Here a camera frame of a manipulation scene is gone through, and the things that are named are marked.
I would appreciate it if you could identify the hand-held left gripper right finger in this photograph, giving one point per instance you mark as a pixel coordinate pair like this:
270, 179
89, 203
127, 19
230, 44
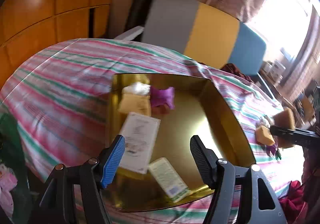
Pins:
201, 159

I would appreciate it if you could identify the wooden wardrobe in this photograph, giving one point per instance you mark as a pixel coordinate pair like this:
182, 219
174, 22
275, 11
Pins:
37, 14

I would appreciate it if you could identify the purple plastic bag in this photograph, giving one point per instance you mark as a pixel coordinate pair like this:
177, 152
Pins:
162, 96
272, 150

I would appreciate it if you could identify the striped brown curtain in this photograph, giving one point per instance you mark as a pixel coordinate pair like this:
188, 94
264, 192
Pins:
307, 51

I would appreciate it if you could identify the red garment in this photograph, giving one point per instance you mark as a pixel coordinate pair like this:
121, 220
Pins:
292, 199

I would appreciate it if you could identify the black rolled mat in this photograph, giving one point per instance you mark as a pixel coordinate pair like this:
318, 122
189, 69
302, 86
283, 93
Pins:
140, 7

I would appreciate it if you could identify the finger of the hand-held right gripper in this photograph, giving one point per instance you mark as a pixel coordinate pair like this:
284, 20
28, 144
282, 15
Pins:
292, 135

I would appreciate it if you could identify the window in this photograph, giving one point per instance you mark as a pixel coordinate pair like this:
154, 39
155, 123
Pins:
282, 14

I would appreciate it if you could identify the white bed rail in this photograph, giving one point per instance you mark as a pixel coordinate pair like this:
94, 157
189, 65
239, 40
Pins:
130, 33

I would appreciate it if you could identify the grey bed rail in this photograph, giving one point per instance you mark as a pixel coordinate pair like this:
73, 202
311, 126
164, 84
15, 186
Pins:
266, 84

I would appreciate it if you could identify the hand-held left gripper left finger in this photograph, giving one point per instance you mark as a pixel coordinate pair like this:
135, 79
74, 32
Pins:
112, 164

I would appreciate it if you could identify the green white small box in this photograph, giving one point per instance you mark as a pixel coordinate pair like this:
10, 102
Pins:
170, 179

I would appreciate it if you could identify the white cardboard box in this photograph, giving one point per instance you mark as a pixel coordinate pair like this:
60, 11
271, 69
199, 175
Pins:
140, 141

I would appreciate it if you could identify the pink cloth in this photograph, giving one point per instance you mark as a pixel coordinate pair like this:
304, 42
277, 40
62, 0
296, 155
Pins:
6, 189

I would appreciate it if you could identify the grey yellow blue headboard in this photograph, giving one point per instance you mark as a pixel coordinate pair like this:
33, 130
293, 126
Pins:
212, 31

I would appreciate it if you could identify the person's right forearm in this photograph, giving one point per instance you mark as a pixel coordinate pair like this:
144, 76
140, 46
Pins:
311, 169

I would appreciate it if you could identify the white printed box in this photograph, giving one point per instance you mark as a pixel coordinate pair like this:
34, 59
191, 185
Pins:
278, 67

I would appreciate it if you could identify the striped bedsheet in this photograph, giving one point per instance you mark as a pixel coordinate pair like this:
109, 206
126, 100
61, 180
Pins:
62, 76

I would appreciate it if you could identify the dark red cloth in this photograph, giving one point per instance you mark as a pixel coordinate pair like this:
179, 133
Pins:
235, 70

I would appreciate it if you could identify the cluttered shelf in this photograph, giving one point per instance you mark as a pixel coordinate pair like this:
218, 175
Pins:
307, 104

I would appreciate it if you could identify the gold tin box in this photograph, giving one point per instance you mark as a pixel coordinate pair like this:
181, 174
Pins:
190, 126

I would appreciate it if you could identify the green cloth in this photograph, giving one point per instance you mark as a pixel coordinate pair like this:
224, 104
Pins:
12, 144

